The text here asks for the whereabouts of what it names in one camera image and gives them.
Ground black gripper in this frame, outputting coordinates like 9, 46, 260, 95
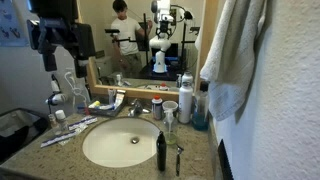
41, 18, 97, 79

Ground black bottle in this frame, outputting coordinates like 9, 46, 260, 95
156, 130, 168, 173

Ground small white capped bottle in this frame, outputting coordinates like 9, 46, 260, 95
54, 109, 70, 133

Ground small clear bottle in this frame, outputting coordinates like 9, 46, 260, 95
47, 113, 63, 136

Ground blue mouthwash bottle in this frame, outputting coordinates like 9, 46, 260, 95
191, 81, 211, 132

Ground yellow capped tube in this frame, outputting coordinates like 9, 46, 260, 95
88, 100, 101, 109

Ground blue white blister strip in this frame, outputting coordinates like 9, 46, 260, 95
40, 124, 89, 149
67, 115, 99, 132

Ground black toiletry tray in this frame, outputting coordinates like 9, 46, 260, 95
87, 97, 128, 118

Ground white toothpaste tube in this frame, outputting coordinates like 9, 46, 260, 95
112, 88, 127, 110

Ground black bin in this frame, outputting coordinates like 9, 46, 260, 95
0, 107, 50, 165

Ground chrome faucet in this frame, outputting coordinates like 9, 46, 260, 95
127, 98, 152, 118

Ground white oval sink basin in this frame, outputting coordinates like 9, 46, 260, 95
81, 116, 161, 169

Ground red capped spray can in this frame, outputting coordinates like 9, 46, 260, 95
151, 95, 164, 121

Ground white mug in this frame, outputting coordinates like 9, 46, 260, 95
161, 100, 179, 118

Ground clear pump soap dispenser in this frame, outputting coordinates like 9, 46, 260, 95
163, 109, 179, 146

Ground white spray can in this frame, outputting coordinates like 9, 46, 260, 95
177, 80, 194, 125

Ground wood framed mirror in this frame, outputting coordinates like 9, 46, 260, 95
75, 0, 220, 102

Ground black razor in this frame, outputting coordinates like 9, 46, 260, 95
175, 144, 185, 177

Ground white hanging towel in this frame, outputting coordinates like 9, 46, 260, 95
199, 0, 268, 122

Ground white power cable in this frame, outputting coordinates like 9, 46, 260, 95
63, 71, 90, 108

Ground red handled toothbrush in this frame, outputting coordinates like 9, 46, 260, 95
82, 99, 91, 117

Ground blue wall poster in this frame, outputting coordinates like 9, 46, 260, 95
0, 0, 30, 48

